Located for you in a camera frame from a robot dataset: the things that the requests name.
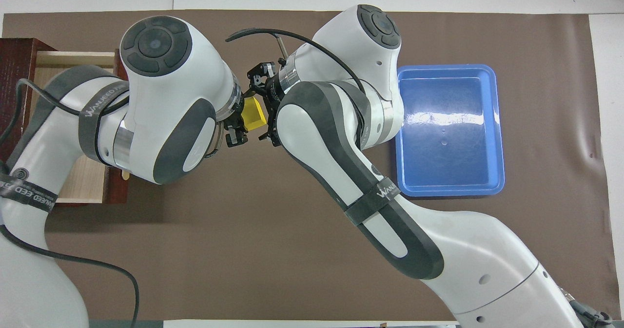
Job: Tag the blue plastic tray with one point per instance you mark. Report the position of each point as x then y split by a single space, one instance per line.
448 147

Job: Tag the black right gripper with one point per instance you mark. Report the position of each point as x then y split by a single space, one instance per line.
275 86

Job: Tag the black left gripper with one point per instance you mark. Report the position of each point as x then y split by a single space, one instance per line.
238 111

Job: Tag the brown table mat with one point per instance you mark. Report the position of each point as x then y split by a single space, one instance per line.
243 230

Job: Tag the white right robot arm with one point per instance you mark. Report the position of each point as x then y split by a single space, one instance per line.
341 147

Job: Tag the yellow cube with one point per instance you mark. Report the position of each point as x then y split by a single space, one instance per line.
254 116

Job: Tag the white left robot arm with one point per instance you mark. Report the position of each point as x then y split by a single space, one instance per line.
170 74

